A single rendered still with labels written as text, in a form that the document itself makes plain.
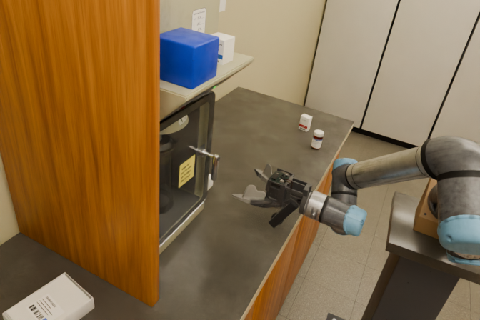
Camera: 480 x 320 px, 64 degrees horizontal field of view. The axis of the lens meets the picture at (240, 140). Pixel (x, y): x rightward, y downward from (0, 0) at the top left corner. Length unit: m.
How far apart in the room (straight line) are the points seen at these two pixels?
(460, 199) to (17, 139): 1.00
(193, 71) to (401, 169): 0.54
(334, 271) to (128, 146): 1.96
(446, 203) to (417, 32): 2.98
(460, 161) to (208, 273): 0.71
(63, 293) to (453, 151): 0.95
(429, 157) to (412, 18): 2.88
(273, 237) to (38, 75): 0.82
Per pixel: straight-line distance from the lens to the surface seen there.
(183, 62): 0.79
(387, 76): 3.88
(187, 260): 1.20
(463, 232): 0.85
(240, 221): 1.33
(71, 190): 1.02
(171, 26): 0.88
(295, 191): 1.06
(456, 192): 0.87
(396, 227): 1.50
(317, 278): 2.50
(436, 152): 0.92
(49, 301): 1.11
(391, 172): 1.03
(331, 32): 3.88
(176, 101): 0.78
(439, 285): 1.61
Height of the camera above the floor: 1.83
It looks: 30 degrees down
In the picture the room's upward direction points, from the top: 7 degrees clockwise
